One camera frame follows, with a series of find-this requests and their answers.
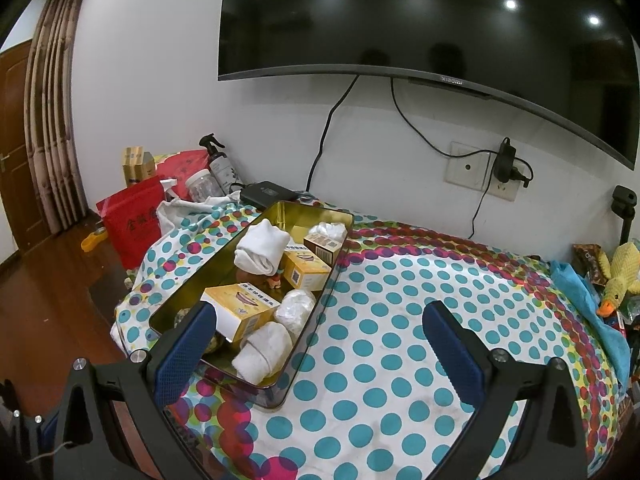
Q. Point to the black stand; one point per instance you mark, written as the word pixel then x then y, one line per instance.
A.
pixel 622 200

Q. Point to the yellow plastic item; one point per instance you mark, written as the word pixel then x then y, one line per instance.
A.
pixel 92 241

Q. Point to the large yellow white carton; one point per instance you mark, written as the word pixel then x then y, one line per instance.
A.
pixel 240 310

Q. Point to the small yellow smile-print carton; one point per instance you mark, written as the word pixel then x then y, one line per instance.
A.
pixel 305 272

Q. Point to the white towel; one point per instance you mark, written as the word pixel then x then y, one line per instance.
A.
pixel 262 247
pixel 262 352

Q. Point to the plain cardboard box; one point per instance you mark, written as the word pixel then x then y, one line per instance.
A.
pixel 149 165

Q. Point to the clear plastic jar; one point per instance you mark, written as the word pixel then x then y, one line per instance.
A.
pixel 202 187

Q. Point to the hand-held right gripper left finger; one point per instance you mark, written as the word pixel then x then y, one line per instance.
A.
pixel 185 355

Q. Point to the brown striped curtain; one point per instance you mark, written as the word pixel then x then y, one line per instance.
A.
pixel 50 110

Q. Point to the yellow duck plush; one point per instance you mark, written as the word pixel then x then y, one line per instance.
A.
pixel 622 270

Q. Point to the red plastic bag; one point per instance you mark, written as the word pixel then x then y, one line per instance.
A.
pixel 180 165

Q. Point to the gold tin box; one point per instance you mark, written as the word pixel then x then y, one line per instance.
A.
pixel 222 267

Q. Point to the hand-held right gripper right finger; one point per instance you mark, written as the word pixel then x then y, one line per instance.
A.
pixel 460 355

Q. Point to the white stuffed plastic bag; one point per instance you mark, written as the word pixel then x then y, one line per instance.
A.
pixel 330 229
pixel 295 310

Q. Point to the polka dot cloth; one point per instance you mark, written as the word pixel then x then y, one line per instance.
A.
pixel 400 310

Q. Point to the red paper gift bag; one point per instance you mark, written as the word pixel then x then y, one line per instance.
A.
pixel 132 225

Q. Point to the black set-top box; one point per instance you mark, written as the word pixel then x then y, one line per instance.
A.
pixel 267 192

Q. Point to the blue cloth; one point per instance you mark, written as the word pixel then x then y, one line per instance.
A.
pixel 580 290

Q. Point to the beige wall socket plate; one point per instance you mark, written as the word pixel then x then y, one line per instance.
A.
pixel 467 167

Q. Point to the small tan carton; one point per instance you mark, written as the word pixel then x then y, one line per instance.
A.
pixel 322 247

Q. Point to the brown snack packet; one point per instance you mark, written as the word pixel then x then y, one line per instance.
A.
pixel 587 260

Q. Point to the brown wooden door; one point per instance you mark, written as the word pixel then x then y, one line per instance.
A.
pixel 20 185

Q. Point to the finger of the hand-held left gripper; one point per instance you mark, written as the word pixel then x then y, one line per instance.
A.
pixel 35 432

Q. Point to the tall cardboard box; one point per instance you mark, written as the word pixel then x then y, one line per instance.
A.
pixel 132 165

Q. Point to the black power adapter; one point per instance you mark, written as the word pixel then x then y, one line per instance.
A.
pixel 505 162

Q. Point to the spray bottle with black trigger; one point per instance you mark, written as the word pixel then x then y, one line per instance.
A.
pixel 222 167

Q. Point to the small toy figure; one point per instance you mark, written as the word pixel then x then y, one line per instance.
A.
pixel 275 280

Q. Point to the wall-mounted black television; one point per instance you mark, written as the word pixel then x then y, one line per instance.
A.
pixel 400 20

